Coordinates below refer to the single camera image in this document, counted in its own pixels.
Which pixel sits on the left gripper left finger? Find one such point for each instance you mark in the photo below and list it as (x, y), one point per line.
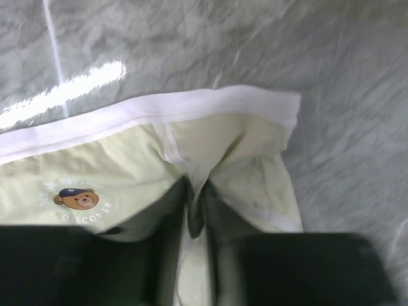
(68, 265)

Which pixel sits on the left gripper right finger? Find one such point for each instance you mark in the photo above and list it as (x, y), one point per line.
(249, 267)

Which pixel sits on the pale green underwear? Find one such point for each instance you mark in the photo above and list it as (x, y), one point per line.
(114, 169)

